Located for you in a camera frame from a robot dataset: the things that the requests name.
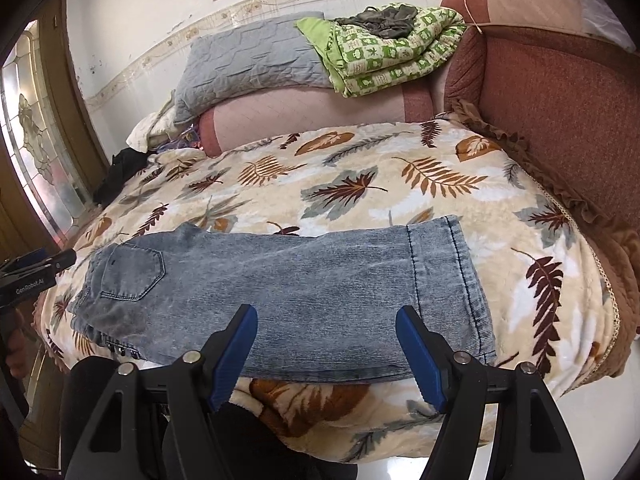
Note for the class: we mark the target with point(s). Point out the blue denim pants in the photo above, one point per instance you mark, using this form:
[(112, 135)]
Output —
[(325, 285)]

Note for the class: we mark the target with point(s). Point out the wooden door with glass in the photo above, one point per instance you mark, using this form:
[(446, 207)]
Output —
[(30, 135)]

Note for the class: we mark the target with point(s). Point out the cream white cloth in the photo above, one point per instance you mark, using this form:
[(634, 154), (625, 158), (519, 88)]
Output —
[(150, 130)]

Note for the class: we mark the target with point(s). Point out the purple printed item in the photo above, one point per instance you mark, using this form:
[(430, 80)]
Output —
[(185, 140)]

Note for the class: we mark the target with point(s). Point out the person's black clothing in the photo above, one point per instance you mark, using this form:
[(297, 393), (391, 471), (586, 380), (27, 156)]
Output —
[(80, 380)]

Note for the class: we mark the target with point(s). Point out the white lace cloth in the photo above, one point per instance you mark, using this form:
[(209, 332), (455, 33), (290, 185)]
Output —
[(605, 15)]

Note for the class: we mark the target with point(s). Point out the brown ruffled sofa cover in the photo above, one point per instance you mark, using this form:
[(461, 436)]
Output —
[(620, 280)]

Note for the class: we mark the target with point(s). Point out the red and pink sofa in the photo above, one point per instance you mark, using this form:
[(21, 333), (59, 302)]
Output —
[(550, 110)]

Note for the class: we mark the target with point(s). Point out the leaf printed blanket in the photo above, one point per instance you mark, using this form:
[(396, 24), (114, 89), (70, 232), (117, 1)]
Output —
[(350, 185)]

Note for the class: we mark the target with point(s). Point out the grey quilted pillow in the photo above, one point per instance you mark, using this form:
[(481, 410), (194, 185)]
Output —
[(250, 60)]

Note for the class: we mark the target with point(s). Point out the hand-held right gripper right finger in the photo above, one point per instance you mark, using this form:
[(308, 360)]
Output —
[(420, 355)]

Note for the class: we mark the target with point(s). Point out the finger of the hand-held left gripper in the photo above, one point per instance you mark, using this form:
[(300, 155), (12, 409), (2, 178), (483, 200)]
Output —
[(60, 260)]

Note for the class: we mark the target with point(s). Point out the black cloth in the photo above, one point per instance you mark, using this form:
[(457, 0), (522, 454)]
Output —
[(117, 175)]

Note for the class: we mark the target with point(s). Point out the dark olive garment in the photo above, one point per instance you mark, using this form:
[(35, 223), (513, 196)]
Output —
[(385, 22)]

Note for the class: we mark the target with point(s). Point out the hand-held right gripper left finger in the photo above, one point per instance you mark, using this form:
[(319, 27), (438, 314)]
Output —
[(235, 350)]

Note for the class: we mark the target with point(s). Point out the green patterned folded quilt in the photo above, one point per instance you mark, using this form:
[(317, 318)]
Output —
[(380, 60)]

